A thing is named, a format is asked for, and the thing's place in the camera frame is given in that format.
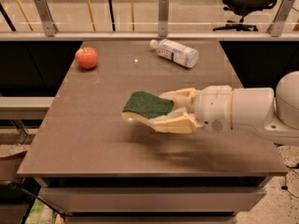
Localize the green and yellow sponge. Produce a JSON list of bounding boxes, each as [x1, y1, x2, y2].
[[121, 91, 174, 124]]

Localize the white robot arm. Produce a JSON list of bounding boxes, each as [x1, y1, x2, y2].
[[149, 71, 299, 146]]

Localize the glass railing with metal posts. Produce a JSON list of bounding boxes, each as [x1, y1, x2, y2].
[[1, 0, 299, 41]]

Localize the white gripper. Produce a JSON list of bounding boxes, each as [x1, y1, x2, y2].
[[149, 86, 233, 133]]

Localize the black office chair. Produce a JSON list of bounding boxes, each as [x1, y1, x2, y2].
[[214, 0, 278, 32]]

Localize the red apple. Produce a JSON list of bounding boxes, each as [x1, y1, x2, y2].
[[75, 47, 98, 69]]

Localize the grey table drawer base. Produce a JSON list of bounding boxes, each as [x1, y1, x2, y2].
[[39, 186, 266, 224]]

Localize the clear plastic water bottle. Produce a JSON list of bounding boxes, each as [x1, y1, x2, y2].
[[149, 39, 199, 68]]

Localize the green white package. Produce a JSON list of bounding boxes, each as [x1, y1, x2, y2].
[[24, 200, 54, 224]]

